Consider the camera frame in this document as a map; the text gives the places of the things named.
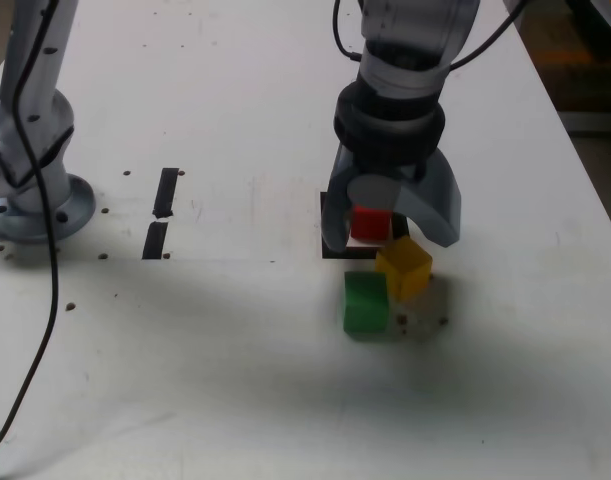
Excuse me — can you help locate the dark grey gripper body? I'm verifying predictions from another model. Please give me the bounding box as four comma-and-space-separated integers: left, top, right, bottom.
333, 142, 427, 186

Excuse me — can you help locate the yellow cube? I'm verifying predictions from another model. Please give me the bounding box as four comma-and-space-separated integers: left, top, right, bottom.
374, 236, 433, 302

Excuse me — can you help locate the long black cable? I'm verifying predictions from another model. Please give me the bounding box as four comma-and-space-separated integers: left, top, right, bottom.
0, 0, 60, 454

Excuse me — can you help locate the green cube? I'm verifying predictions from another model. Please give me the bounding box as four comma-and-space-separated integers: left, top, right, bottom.
343, 272, 389, 335

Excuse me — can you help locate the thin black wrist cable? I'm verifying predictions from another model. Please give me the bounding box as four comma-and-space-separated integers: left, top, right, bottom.
332, 0, 364, 62
450, 0, 526, 69

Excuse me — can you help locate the black tape square outline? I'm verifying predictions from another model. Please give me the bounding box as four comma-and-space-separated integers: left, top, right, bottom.
318, 191, 412, 261

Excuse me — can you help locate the black tape strip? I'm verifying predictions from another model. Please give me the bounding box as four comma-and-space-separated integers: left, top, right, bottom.
141, 167, 180, 261

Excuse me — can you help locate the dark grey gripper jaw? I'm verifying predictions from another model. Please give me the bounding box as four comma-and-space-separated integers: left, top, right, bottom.
320, 168, 356, 253

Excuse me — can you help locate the red cube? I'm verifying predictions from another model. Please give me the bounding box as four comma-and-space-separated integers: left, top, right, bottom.
351, 204, 391, 241

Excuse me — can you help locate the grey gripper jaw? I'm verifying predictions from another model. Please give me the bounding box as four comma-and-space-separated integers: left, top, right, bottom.
346, 148, 465, 249

